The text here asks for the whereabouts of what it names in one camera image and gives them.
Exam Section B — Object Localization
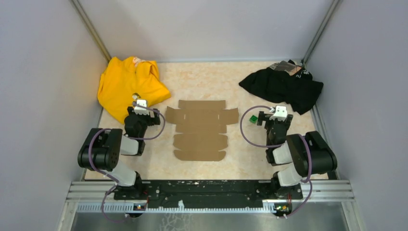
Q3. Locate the brown cardboard box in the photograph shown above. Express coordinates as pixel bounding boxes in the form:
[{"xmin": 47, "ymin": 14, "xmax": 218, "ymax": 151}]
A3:
[{"xmin": 165, "ymin": 100, "xmax": 239, "ymax": 162}]

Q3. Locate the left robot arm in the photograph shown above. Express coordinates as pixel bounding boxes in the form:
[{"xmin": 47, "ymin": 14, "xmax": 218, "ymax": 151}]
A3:
[{"xmin": 77, "ymin": 107, "xmax": 166, "ymax": 200}]

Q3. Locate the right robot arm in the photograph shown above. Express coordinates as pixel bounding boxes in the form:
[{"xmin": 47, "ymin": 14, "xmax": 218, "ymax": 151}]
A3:
[{"xmin": 257, "ymin": 111, "xmax": 337, "ymax": 198}]

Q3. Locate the small green block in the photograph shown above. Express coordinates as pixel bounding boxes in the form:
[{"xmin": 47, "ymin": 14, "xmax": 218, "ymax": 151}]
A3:
[{"xmin": 249, "ymin": 115, "xmax": 258, "ymax": 124}]

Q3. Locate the yellow shirt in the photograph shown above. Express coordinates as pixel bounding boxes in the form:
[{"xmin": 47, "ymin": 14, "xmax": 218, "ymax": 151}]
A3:
[{"xmin": 97, "ymin": 56, "xmax": 171, "ymax": 125}]

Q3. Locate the black shirt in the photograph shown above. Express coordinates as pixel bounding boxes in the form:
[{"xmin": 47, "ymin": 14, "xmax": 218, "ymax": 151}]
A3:
[{"xmin": 239, "ymin": 66, "xmax": 324, "ymax": 115}]

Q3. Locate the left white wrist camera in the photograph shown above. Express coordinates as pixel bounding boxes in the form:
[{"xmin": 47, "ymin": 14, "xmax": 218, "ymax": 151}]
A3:
[{"xmin": 132, "ymin": 99, "xmax": 149, "ymax": 115}]

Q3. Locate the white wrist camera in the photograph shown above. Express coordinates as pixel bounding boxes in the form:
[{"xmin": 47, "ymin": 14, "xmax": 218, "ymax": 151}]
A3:
[
  {"xmin": 132, "ymin": 99, "xmax": 149, "ymax": 115},
  {"xmin": 269, "ymin": 105, "xmax": 288, "ymax": 121}
]

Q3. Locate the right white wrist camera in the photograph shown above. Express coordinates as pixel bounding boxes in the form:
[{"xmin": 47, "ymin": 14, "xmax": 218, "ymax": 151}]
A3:
[{"xmin": 269, "ymin": 105, "xmax": 288, "ymax": 121}]

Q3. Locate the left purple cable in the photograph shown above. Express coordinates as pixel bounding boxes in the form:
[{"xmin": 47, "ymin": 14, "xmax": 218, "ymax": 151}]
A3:
[{"xmin": 88, "ymin": 103, "xmax": 166, "ymax": 223}]

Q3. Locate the purple cable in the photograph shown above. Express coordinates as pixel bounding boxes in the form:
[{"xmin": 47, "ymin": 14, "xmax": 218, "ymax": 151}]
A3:
[
  {"xmin": 240, "ymin": 105, "xmax": 313, "ymax": 218},
  {"xmin": 88, "ymin": 103, "xmax": 166, "ymax": 223}
]

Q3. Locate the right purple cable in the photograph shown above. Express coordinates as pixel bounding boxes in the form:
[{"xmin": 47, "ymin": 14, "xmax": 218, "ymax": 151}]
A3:
[{"xmin": 240, "ymin": 105, "xmax": 313, "ymax": 218}]

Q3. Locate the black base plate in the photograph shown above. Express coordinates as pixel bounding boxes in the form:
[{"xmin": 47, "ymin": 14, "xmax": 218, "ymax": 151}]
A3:
[{"xmin": 127, "ymin": 180, "xmax": 303, "ymax": 209}]

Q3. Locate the aluminium frame rail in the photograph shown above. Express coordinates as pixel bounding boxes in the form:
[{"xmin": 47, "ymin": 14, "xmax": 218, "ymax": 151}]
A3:
[{"xmin": 66, "ymin": 180, "xmax": 355, "ymax": 214}]

